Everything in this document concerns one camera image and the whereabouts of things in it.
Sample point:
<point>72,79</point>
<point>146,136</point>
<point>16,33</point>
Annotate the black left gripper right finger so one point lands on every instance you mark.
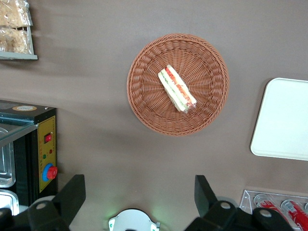
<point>204,195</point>

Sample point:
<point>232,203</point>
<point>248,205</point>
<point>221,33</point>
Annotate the clear acrylic bottle rack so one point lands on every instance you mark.
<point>247,199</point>

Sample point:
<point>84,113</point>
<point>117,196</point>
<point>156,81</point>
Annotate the round brown wicker basket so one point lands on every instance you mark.
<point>149,96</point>

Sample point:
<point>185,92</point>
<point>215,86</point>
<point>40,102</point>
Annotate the clear bag of puffed snacks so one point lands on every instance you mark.
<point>14,39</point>
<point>13,12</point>

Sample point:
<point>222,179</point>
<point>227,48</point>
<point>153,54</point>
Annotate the grey metal snack tray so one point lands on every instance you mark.
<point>30,57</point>

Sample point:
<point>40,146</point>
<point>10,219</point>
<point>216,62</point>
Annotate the black sealing machine yellow panel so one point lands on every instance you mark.
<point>47,149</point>

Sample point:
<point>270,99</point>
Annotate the pale rectangular serving tray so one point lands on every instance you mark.
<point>284,120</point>

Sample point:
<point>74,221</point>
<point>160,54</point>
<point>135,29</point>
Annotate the triangle sandwich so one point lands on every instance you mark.
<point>176,89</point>

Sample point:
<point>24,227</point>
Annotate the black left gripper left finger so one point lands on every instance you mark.
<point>69,195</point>

